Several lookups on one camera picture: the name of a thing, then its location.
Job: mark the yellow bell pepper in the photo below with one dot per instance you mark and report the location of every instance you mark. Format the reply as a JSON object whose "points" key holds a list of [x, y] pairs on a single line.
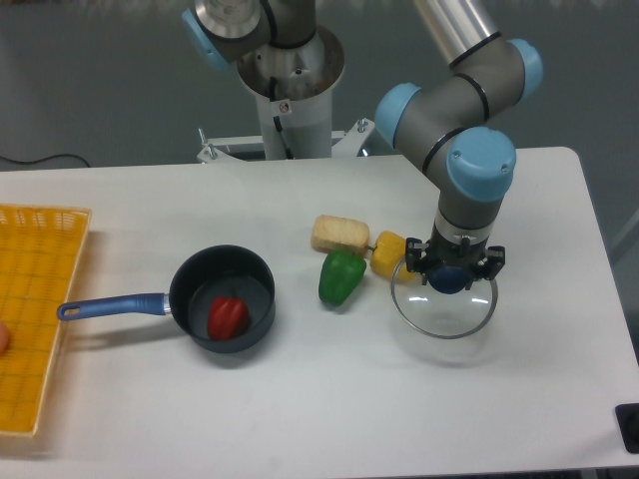
{"points": [[388, 250]]}

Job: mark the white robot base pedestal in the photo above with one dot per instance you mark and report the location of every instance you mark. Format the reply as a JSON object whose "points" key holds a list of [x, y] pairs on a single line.
{"points": [[293, 92]]}

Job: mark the black table corner device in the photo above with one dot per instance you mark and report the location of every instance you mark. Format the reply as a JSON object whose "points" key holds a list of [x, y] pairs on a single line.
{"points": [[627, 416]]}

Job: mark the yellow plastic basket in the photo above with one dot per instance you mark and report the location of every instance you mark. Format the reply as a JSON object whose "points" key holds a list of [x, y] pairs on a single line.
{"points": [[40, 250]]}

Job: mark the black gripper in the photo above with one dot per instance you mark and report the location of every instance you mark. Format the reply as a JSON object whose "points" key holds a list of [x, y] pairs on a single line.
{"points": [[452, 247]]}

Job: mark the green bell pepper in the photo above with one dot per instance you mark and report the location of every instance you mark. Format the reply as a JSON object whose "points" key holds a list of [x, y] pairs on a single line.
{"points": [[341, 273]]}

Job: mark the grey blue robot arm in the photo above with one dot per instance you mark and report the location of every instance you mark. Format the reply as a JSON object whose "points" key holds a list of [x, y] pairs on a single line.
{"points": [[444, 132]]}

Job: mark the dark pot blue handle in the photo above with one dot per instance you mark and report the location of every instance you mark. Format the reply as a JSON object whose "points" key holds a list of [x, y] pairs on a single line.
{"points": [[220, 270]]}

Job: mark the beige bread loaf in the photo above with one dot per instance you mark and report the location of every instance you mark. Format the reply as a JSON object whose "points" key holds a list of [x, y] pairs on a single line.
{"points": [[332, 233]]}

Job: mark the glass lid blue knob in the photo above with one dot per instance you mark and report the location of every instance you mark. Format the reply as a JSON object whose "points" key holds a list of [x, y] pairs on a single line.
{"points": [[437, 314]]}

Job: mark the orange object in basket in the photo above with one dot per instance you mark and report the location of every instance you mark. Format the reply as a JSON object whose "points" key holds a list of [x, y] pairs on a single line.
{"points": [[5, 337]]}

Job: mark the red bell pepper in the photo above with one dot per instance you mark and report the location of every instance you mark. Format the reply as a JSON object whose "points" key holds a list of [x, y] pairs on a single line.
{"points": [[228, 318]]}

